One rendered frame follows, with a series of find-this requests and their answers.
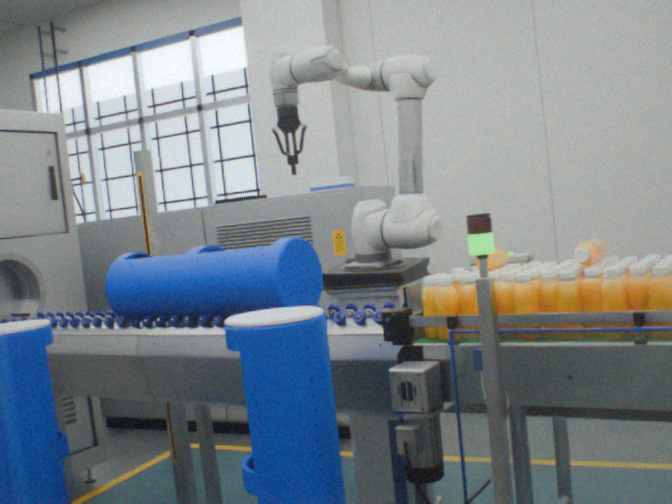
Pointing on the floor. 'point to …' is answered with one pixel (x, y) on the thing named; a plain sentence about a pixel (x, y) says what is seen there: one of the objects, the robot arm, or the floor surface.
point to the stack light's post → (485, 290)
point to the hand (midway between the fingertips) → (293, 165)
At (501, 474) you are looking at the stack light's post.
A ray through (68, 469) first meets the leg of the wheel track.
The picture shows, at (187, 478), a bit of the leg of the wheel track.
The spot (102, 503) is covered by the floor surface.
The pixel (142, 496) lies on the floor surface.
